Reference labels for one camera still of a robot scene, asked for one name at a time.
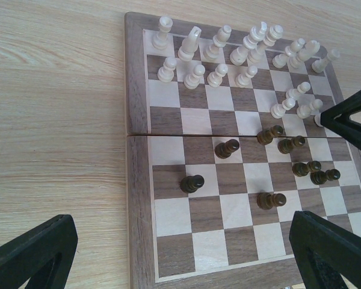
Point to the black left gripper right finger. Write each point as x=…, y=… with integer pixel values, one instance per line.
x=324, y=252

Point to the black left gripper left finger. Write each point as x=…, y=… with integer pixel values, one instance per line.
x=41, y=257

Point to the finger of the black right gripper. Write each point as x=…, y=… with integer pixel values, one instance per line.
x=338, y=119

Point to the white pawn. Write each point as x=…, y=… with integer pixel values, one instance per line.
x=304, y=111
x=215, y=78
x=279, y=110
x=317, y=120
x=192, y=80
x=244, y=79
x=166, y=72
x=301, y=89

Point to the dark pawn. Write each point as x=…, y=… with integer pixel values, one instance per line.
x=266, y=136
x=226, y=149
x=286, y=146
x=191, y=184
x=267, y=201
x=321, y=177
x=302, y=169

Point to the wooden chess board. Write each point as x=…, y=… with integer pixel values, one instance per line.
x=218, y=237

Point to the white rook right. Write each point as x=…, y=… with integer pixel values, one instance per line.
x=319, y=65

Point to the white knight right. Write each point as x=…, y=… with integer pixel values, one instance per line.
x=309, y=50

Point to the white knight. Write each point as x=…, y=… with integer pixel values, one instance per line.
x=309, y=50
x=189, y=45

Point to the white bishop right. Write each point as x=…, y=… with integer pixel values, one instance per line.
x=281, y=60

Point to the white king piece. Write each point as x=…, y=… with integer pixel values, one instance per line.
x=275, y=32

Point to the white queen piece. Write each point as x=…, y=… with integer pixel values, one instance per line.
x=239, y=55

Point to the white knight left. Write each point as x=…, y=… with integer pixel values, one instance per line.
x=189, y=45

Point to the white rook corner left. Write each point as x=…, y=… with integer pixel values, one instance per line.
x=159, y=40

